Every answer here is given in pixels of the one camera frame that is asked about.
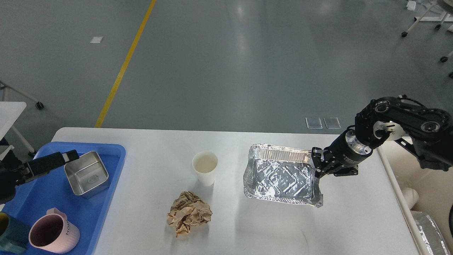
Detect aluminium foil tray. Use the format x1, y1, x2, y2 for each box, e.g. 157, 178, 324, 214
243, 143, 323, 207

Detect right clear floor plate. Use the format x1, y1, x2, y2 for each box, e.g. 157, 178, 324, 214
323, 117, 341, 129

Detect stainless steel rectangular container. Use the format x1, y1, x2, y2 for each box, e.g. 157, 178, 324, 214
64, 151, 110, 199

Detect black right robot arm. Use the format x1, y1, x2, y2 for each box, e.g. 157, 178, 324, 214
311, 95, 453, 178

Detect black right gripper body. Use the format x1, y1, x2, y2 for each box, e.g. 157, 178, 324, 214
327, 129, 373, 176

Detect beige plastic bin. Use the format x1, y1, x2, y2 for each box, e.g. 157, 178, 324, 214
377, 141, 453, 253

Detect foil tray in bin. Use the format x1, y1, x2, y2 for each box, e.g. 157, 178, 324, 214
411, 210, 450, 255

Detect white side table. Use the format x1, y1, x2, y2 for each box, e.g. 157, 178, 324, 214
0, 81, 44, 158

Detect white floor sticker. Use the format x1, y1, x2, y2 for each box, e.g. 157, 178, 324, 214
90, 36, 104, 44

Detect white wheeled cart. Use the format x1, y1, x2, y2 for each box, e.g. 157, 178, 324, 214
398, 0, 452, 83

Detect white paper cup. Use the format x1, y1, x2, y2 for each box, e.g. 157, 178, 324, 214
191, 151, 218, 187

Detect left clear floor plate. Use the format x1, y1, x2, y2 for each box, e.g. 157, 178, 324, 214
305, 117, 323, 130

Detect brown paper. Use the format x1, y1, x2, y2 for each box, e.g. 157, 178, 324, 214
166, 191, 213, 238

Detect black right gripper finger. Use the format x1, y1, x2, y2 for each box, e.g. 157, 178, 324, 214
314, 163, 340, 178
311, 147, 335, 167

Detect blue plastic tray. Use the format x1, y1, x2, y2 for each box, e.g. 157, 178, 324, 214
2, 142, 126, 255

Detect teal yellow cup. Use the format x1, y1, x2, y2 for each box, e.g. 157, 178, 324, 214
0, 212, 30, 255

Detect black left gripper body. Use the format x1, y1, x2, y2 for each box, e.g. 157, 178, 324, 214
0, 166, 21, 204

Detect clear floor plate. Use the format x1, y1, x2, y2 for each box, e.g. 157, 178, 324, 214
323, 117, 341, 129
305, 117, 323, 130

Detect white object in bin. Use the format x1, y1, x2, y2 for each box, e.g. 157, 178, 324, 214
401, 187, 419, 209

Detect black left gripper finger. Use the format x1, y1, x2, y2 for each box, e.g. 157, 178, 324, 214
16, 150, 79, 185

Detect pink ribbed mug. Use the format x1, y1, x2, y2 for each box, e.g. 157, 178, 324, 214
28, 207, 80, 254

